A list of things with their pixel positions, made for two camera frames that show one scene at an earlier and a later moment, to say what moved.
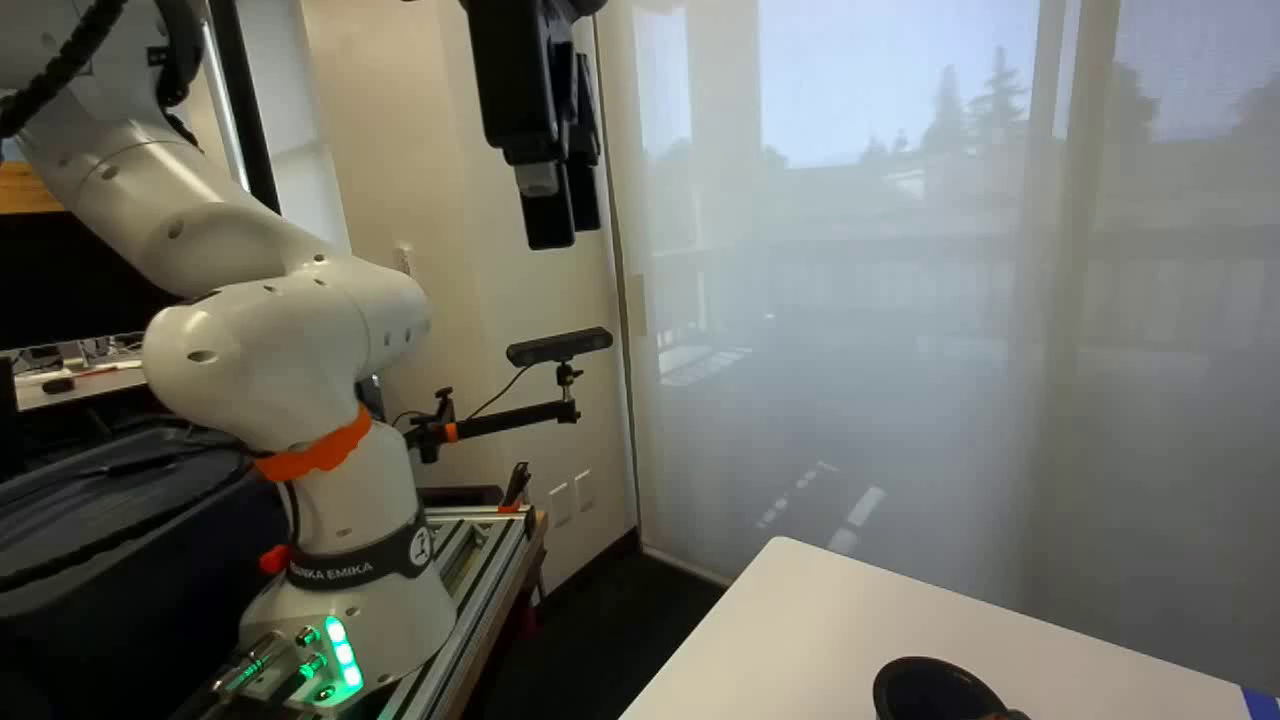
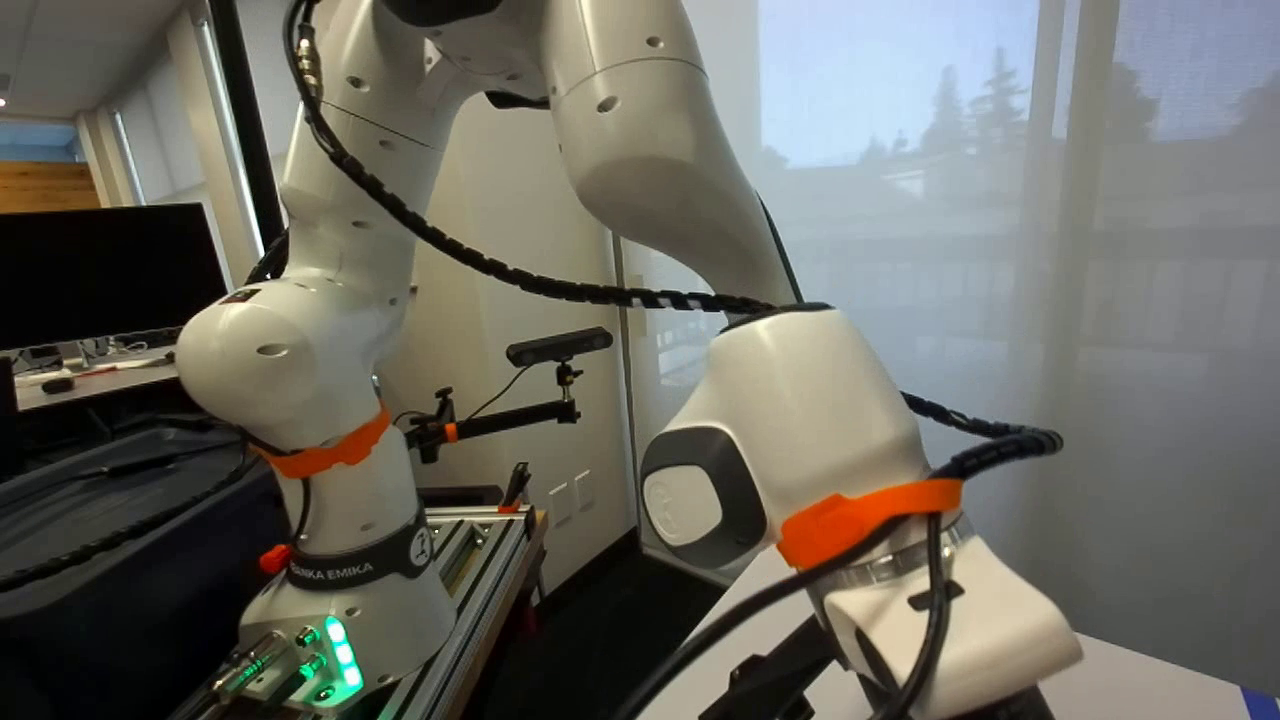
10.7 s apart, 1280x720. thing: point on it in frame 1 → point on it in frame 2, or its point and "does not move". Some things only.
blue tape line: (1260, 705) does not move
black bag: (124, 570) does not move
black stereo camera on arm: (561, 346) does not move
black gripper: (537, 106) → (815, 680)
